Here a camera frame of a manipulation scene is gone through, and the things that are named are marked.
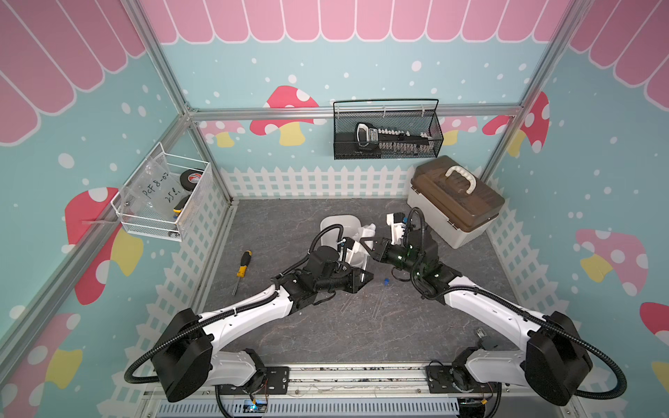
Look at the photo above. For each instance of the yellow black screwdriver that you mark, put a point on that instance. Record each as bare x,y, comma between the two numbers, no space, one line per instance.
244,263

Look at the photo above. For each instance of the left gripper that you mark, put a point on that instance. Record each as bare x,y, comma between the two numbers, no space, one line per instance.
354,283

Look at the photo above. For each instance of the black wire wall basket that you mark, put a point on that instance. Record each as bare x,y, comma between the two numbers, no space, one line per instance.
386,128

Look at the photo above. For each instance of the brown lid storage box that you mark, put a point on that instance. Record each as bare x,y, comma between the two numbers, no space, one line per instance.
455,203

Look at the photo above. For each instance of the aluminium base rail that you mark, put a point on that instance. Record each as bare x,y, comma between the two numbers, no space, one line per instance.
359,390

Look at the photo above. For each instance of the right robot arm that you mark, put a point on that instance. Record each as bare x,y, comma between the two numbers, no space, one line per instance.
550,357

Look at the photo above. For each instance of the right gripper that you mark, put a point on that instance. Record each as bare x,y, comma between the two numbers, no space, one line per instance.
381,250

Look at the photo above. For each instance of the white wire wall basket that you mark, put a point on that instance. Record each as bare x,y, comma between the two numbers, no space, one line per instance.
194,212

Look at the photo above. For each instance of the clear labelled plastic bag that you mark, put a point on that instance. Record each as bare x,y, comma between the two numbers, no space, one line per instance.
153,192

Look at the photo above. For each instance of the black tape roll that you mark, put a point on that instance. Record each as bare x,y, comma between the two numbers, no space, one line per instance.
190,179

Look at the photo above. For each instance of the socket set in basket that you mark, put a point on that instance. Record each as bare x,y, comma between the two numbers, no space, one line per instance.
372,139

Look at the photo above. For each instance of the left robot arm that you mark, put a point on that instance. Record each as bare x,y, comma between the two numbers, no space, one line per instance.
190,353

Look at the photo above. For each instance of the white plastic tray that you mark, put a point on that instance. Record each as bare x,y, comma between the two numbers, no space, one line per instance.
351,226

